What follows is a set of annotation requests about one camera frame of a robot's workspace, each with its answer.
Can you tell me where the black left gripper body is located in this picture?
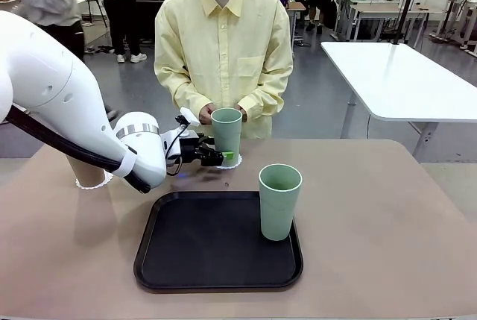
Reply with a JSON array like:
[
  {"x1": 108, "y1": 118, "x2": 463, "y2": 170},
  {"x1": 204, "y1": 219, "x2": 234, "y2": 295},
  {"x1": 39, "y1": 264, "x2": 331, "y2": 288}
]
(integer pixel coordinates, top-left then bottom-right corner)
[{"x1": 179, "y1": 132, "x2": 206, "y2": 167}]

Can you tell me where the green tall cup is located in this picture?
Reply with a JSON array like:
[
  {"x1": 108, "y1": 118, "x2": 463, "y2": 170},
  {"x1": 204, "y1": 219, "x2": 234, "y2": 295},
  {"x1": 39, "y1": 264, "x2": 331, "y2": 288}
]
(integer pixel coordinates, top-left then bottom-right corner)
[
  {"x1": 210, "y1": 107, "x2": 244, "y2": 166},
  {"x1": 258, "y1": 163, "x2": 303, "y2": 242}
]

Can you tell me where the white paper doily coaster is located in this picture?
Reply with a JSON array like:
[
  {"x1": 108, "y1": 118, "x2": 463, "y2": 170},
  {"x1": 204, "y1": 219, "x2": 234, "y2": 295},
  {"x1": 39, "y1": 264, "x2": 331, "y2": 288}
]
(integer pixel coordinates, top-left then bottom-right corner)
[
  {"x1": 75, "y1": 169, "x2": 114, "y2": 190},
  {"x1": 215, "y1": 153, "x2": 244, "y2": 169}
]

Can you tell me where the brown tall cup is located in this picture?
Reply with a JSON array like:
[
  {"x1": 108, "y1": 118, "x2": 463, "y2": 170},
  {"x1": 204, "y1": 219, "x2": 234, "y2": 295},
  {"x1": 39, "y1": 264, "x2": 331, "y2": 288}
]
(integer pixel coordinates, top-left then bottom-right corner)
[{"x1": 66, "y1": 155, "x2": 107, "y2": 188}]

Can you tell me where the person's left forearm yellow sleeve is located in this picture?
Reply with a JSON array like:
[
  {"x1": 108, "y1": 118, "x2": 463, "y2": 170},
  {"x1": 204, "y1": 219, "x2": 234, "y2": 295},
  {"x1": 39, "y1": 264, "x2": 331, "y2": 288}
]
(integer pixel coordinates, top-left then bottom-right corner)
[{"x1": 236, "y1": 77, "x2": 287, "y2": 124}]

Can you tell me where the person's right forearm yellow sleeve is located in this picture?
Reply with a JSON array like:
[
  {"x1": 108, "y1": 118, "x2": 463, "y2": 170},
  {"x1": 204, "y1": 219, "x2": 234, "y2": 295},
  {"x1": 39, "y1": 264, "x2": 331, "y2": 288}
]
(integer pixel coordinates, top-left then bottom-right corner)
[{"x1": 169, "y1": 73, "x2": 215, "y2": 127}]

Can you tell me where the person's right hand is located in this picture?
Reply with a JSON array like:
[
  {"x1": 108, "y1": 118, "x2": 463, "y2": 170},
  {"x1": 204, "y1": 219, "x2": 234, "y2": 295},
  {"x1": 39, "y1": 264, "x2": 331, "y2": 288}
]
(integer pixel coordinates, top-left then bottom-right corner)
[{"x1": 198, "y1": 103, "x2": 215, "y2": 126}]

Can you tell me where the person in yellow shirt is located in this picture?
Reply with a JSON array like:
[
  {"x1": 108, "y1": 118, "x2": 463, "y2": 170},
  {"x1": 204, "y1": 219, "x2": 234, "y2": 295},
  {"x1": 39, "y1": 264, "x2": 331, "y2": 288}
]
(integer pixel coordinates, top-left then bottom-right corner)
[{"x1": 153, "y1": 0, "x2": 294, "y2": 139}]

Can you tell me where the black plastic tray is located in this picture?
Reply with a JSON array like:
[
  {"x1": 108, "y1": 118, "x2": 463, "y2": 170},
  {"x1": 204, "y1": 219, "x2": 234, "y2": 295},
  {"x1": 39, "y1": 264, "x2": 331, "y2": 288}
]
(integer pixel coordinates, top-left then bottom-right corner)
[{"x1": 133, "y1": 190, "x2": 305, "y2": 295}]

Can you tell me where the person in floral shirt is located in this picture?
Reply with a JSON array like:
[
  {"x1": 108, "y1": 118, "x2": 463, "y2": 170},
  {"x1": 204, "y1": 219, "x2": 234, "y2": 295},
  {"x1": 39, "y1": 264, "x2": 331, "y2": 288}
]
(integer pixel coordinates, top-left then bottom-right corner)
[{"x1": 83, "y1": 0, "x2": 148, "y2": 65}]

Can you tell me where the white rounded table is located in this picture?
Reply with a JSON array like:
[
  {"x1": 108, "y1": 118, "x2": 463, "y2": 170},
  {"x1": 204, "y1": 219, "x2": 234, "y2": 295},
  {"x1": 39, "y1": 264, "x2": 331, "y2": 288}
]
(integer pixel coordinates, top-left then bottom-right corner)
[{"x1": 320, "y1": 40, "x2": 477, "y2": 161}]

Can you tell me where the black left camera cable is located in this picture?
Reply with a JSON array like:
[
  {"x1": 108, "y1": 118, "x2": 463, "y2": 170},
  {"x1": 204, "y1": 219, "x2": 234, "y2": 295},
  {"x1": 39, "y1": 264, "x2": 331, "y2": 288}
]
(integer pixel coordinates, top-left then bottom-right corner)
[{"x1": 165, "y1": 121, "x2": 190, "y2": 178}]

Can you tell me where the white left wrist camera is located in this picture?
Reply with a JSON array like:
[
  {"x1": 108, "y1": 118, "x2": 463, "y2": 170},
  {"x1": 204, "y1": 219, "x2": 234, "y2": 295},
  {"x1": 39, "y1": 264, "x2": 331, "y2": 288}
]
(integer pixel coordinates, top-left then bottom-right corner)
[{"x1": 175, "y1": 107, "x2": 202, "y2": 128}]

